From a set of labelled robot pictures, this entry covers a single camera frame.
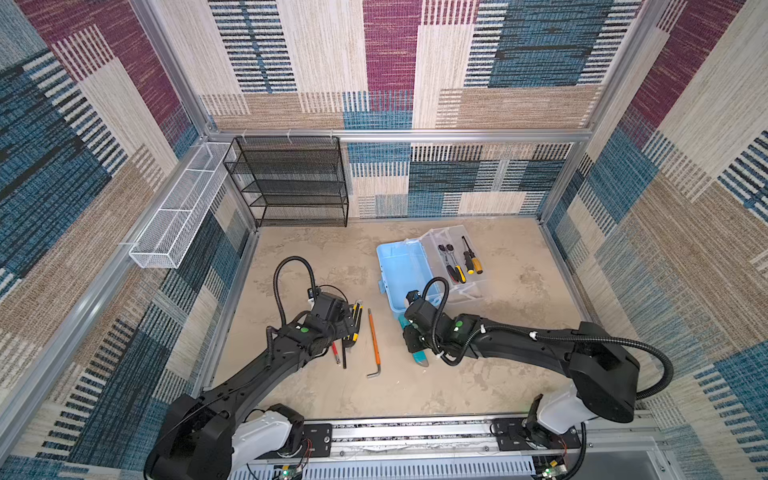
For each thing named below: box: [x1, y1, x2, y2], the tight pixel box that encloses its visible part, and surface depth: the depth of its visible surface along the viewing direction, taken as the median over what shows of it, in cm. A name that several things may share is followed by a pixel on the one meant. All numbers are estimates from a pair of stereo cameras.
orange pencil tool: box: [367, 308, 382, 377], surface depth 91 cm
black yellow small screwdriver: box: [463, 251, 475, 275], surface depth 94 cm
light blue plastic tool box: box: [376, 224, 487, 320], surface depth 98 cm
